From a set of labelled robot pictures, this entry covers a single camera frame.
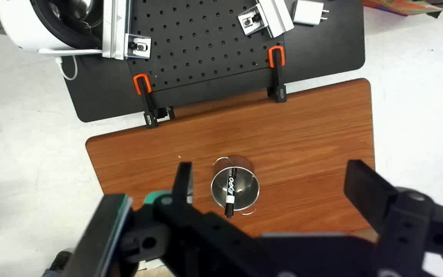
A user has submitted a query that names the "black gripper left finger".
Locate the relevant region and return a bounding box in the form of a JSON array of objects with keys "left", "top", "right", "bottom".
[{"left": 170, "top": 160, "right": 193, "bottom": 206}]

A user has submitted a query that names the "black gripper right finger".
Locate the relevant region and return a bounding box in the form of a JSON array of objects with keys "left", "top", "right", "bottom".
[{"left": 343, "top": 159, "right": 400, "bottom": 228}]

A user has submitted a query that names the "black marker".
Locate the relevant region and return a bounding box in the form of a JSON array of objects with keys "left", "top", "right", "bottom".
[{"left": 223, "top": 171, "right": 238, "bottom": 217}]

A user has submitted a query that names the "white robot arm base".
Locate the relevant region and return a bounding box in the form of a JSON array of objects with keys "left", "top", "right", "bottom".
[{"left": 0, "top": 0, "right": 106, "bottom": 54}]

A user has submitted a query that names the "silver metal pot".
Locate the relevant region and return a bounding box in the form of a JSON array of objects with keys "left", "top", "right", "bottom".
[{"left": 209, "top": 156, "right": 261, "bottom": 217}]

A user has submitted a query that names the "black perforated mounting board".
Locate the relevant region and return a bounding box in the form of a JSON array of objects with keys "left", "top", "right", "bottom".
[{"left": 60, "top": 0, "right": 367, "bottom": 125}]

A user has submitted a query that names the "white power adapter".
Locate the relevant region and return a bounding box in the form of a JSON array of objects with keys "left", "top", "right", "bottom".
[{"left": 292, "top": 0, "right": 332, "bottom": 28}]

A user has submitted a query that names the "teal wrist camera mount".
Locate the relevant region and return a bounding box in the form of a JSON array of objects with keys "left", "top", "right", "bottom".
[{"left": 143, "top": 191, "right": 175, "bottom": 211}]

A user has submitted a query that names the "black orange-handled clamp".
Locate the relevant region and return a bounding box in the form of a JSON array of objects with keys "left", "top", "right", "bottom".
[
  {"left": 130, "top": 73, "right": 175, "bottom": 130},
  {"left": 266, "top": 43, "right": 289, "bottom": 103}
]

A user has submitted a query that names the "aluminium profile rail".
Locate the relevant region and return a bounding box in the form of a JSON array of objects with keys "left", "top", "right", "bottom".
[
  {"left": 236, "top": 0, "right": 296, "bottom": 39},
  {"left": 100, "top": 0, "right": 153, "bottom": 62}
]

